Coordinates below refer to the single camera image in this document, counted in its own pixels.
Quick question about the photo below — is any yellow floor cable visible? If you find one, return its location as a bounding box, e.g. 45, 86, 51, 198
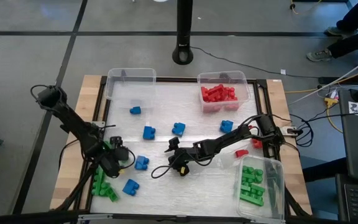
284, 63, 358, 94

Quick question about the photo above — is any person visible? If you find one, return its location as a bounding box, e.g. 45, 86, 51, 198
306, 0, 358, 62

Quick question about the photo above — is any black camera pole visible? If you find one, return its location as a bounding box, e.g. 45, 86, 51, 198
172, 0, 195, 65

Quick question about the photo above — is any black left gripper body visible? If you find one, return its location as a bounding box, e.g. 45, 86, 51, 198
99, 145, 131, 179

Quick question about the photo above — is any long green toy block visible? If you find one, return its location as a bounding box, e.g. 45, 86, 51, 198
239, 193, 265, 207
92, 166, 108, 195

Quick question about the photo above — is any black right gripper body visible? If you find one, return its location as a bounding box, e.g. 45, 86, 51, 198
168, 142, 204, 177

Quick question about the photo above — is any black floor cable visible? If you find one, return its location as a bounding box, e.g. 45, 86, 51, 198
190, 45, 321, 79

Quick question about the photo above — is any yellow hanging cable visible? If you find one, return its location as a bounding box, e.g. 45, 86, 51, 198
290, 0, 322, 16

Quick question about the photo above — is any black table frame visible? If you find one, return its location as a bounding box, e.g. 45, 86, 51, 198
51, 75, 311, 224

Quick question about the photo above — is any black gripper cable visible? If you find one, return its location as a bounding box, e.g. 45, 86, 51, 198
121, 148, 136, 170
150, 155, 183, 180

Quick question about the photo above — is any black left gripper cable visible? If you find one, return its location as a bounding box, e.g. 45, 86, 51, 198
121, 148, 136, 170

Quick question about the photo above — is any clear plastic bin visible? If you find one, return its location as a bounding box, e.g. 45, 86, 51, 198
235, 154, 286, 222
104, 67, 157, 110
196, 70, 250, 113

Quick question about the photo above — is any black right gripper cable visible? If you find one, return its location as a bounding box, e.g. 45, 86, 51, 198
150, 155, 183, 180

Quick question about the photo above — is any yellow power plug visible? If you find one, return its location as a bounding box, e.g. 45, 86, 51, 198
324, 97, 339, 108

